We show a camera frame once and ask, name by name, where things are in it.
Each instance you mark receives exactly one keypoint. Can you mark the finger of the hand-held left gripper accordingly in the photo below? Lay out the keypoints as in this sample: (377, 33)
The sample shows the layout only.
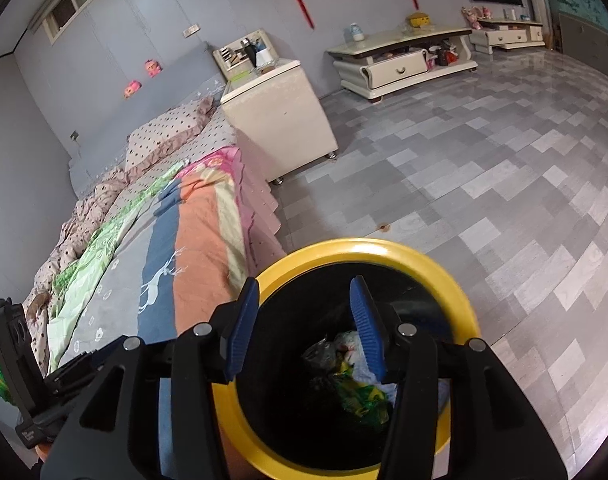
(73, 375)

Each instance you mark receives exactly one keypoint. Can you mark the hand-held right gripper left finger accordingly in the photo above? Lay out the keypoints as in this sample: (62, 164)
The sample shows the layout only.
(238, 335)

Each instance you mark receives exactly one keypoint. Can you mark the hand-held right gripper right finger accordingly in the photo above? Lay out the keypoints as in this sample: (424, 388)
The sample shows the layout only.
(369, 330)

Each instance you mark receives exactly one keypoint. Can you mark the white red snack packet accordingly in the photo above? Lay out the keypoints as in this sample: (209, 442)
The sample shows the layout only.
(349, 344)

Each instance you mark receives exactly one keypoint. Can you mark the green snack wrapper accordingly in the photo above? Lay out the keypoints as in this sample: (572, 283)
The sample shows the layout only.
(361, 395)

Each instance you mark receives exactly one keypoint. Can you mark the yellow rimmed black trash bin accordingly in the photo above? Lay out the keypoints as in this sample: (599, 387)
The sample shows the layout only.
(364, 250)

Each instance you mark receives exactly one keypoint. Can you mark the green patterned quilt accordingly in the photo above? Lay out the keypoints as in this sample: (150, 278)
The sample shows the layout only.
(93, 250)

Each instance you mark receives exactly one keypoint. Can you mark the pink polka dot quilt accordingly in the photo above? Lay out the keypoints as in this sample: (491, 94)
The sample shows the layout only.
(88, 210)

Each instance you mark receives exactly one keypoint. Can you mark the pink polka dot pillow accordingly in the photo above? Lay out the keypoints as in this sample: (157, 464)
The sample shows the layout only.
(168, 130)

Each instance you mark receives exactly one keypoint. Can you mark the cream nightstand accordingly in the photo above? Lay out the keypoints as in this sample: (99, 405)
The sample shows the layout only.
(279, 120)

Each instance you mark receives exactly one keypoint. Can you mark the cream tv stand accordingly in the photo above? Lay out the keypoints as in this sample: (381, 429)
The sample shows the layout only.
(394, 70)

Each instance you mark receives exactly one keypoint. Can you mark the grey upholstered bed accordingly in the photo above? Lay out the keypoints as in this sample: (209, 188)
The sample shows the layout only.
(183, 75)

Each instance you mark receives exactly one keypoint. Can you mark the black bottle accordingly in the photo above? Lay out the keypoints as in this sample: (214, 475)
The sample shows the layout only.
(249, 51)

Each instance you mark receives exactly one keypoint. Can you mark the red black items under stand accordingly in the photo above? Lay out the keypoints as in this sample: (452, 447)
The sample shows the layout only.
(444, 55)

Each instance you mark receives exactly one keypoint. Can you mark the white blue humidifier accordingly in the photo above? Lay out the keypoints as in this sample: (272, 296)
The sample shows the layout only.
(355, 32)

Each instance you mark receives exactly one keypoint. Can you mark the yellow toy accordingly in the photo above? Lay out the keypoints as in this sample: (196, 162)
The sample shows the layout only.
(418, 19)

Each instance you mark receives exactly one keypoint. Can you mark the small cream cabinet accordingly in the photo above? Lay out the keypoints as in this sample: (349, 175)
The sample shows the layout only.
(504, 37)

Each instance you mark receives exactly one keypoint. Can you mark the pink figurine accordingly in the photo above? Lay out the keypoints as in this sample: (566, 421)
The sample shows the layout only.
(474, 14)

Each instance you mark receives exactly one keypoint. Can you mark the grey fish tank cabinet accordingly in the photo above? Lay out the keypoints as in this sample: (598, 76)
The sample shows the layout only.
(589, 40)

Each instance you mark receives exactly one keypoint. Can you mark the wall switch panel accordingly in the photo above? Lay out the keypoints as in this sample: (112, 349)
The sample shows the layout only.
(191, 31)

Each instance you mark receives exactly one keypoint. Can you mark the wall window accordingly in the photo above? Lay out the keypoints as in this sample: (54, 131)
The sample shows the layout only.
(73, 2)

